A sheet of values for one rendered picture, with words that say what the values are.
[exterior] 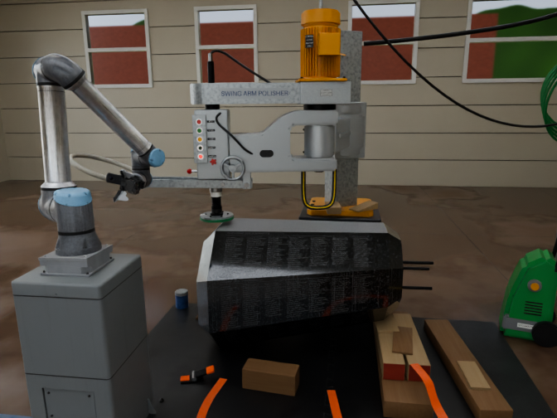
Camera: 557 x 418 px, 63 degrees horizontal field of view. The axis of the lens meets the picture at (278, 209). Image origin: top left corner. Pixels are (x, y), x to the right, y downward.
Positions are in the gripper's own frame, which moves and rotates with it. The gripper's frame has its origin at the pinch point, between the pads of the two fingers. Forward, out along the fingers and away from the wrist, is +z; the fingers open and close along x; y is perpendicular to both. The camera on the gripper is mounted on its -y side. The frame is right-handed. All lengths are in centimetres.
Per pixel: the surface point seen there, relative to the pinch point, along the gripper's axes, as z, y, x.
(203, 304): -47, 50, 64
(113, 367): 25, 25, 72
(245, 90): -68, 38, -62
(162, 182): -73, 3, 6
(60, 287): 29, -3, 41
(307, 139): -77, 82, -45
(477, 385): -15, 201, 51
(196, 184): -75, 24, 1
